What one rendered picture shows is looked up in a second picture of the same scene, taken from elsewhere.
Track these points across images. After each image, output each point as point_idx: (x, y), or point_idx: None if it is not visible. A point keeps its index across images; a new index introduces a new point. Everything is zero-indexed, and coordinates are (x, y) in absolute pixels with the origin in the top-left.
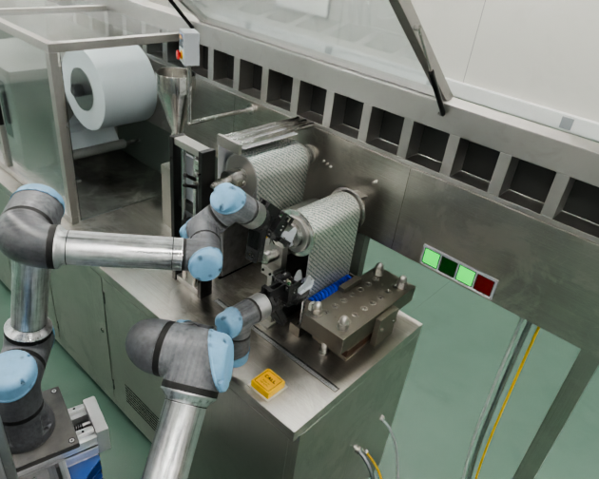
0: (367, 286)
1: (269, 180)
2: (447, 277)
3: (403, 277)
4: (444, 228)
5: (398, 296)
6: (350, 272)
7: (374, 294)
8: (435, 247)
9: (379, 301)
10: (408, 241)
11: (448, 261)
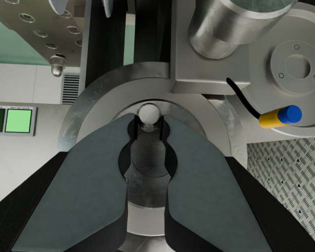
0: (76, 39)
1: None
2: None
3: (54, 74)
4: (8, 170)
5: (35, 47)
6: (146, 40)
7: (52, 33)
8: (17, 137)
9: (27, 26)
10: (60, 127)
11: None
